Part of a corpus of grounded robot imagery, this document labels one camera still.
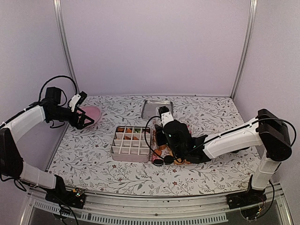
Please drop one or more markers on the green round cookie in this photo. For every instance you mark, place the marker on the green round cookie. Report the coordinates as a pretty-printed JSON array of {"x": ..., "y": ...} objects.
[{"x": 137, "y": 129}]

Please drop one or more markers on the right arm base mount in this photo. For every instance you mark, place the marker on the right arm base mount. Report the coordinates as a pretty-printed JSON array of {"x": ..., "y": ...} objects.
[{"x": 245, "y": 198}]

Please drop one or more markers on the silver metal tray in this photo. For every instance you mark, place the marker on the silver metal tray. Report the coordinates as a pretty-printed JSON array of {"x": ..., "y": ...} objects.
[{"x": 151, "y": 107}]

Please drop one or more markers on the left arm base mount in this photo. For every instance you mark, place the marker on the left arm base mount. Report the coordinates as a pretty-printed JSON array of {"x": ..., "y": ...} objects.
[{"x": 65, "y": 197}]

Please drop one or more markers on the aluminium frame post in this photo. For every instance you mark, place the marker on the aluminium frame post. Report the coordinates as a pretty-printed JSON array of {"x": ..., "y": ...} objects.
[
  {"x": 246, "y": 44},
  {"x": 64, "y": 42}
]

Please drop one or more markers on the pink divided cookie tin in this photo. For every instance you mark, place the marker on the pink divided cookie tin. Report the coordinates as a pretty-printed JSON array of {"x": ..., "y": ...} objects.
[{"x": 136, "y": 151}]

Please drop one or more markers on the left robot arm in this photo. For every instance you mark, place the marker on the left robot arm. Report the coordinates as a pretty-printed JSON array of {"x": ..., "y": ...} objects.
[{"x": 13, "y": 132}]

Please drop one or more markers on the right aluminium frame post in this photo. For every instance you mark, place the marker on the right aluminium frame post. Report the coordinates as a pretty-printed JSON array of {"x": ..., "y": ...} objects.
[{"x": 246, "y": 44}]

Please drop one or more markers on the black sandwich cookie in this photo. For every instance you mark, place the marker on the black sandwich cookie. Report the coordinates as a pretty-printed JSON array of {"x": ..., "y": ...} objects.
[
  {"x": 158, "y": 162},
  {"x": 168, "y": 159}
]

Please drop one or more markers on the black sandwich cookie left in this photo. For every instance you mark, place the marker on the black sandwich cookie left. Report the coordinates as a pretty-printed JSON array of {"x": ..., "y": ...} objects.
[{"x": 158, "y": 162}]

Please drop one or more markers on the black sandwich cookie right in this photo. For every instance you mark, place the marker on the black sandwich cookie right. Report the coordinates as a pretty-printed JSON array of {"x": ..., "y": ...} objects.
[{"x": 168, "y": 159}]

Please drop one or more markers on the front aluminium rail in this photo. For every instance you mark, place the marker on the front aluminium rail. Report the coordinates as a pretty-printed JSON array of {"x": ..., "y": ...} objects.
[{"x": 117, "y": 209}]

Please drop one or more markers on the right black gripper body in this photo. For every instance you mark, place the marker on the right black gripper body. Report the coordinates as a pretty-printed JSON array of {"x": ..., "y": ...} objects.
[{"x": 160, "y": 142}]

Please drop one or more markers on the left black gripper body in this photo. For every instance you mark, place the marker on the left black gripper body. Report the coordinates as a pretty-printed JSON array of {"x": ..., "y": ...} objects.
[{"x": 73, "y": 121}]

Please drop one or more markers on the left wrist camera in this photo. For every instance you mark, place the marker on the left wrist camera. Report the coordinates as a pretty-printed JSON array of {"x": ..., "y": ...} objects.
[{"x": 76, "y": 100}]

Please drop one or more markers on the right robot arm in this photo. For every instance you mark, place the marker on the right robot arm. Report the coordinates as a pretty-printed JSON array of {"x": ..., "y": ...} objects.
[{"x": 265, "y": 130}]

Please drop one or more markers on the left aluminium frame post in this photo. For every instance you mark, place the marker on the left aluminium frame post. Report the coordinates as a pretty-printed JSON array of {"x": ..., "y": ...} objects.
[{"x": 64, "y": 42}]

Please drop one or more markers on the floral cookie tray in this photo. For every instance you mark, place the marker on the floral cookie tray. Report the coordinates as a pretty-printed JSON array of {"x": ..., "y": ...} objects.
[{"x": 157, "y": 150}]

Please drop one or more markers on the pink plate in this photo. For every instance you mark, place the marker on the pink plate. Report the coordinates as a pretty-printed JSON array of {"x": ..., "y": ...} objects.
[{"x": 93, "y": 112}]

